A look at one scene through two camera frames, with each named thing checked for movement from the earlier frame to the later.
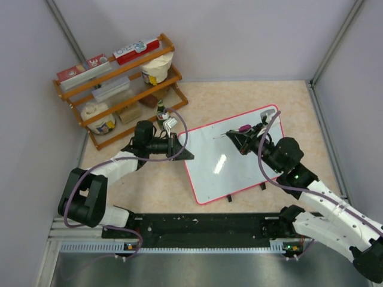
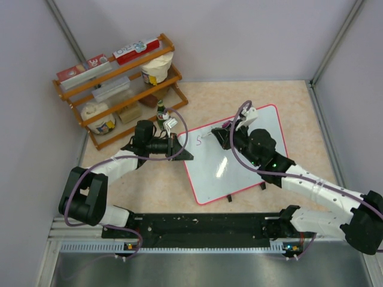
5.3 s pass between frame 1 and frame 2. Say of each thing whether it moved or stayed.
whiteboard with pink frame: stayed
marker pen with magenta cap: moved
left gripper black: stayed
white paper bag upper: stayed
